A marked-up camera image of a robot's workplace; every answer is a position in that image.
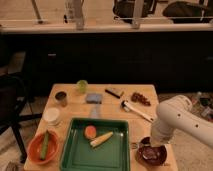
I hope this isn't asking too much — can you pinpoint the orange carrot piece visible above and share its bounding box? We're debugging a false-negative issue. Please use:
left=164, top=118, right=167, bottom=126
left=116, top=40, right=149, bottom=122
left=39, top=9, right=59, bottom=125
left=84, top=125, right=97, bottom=139

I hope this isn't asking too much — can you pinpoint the silver metal fork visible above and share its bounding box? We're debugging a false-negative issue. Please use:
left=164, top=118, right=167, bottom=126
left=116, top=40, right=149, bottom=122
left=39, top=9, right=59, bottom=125
left=130, top=142, right=144, bottom=149

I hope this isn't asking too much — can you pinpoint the wooden table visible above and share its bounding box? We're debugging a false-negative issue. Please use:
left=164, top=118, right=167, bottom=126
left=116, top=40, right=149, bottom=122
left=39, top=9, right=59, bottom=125
left=24, top=84, right=178, bottom=171

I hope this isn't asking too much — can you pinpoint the dark purple bowl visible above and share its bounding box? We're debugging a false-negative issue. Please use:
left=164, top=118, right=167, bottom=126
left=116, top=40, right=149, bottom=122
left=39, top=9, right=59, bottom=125
left=135, top=137, right=167, bottom=166

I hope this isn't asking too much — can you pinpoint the green plastic tray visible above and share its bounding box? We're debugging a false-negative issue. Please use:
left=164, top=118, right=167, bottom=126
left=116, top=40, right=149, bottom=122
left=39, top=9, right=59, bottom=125
left=59, top=118, right=130, bottom=171

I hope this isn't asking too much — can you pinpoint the green cucumber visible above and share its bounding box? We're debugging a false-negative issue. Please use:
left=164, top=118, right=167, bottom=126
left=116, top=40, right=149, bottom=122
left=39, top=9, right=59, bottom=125
left=40, top=131, right=49, bottom=160

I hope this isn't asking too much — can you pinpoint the white handled utensil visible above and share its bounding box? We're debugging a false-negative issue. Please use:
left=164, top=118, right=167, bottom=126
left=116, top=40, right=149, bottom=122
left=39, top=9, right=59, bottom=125
left=121, top=100, right=154, bottom=123

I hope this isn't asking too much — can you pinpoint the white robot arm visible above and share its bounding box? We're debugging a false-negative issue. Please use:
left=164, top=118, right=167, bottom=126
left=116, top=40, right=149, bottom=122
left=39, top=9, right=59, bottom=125
left=150, top=95, right=213, bottom=148

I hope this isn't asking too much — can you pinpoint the small metal cup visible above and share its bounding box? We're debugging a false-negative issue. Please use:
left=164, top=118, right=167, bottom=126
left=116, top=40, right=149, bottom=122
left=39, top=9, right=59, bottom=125
left=55, top=91, right=67, bottom=107

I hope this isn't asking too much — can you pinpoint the clear plastic piece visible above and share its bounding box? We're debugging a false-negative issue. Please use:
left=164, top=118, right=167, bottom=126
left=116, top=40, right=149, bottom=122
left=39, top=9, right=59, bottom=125
left=90, top=105, right=101, bottom=118

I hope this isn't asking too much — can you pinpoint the white lidded container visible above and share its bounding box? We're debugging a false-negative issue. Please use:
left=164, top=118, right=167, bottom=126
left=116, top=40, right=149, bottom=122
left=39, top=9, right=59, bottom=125
left=43, top=107, right=61, bottom=125

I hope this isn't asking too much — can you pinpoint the yellow corn cob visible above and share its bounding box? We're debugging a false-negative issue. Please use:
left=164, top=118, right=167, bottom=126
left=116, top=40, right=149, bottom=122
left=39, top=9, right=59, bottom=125
left=90, top=132, right=113, bottom=148

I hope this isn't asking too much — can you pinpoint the green plastic cup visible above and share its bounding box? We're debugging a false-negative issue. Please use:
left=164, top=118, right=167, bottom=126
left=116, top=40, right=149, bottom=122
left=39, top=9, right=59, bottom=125
left=77, top=80, right=88, bottom=94

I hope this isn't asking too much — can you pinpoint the black office chair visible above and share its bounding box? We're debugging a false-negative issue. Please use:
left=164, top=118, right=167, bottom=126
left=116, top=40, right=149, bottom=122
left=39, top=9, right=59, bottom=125
left=0, top=74, right=42, bottom=163

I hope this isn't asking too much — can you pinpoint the orange bowl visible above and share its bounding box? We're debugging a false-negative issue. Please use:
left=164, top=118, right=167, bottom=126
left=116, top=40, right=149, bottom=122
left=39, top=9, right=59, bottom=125
left=27, top=130, right=59, bottom=165

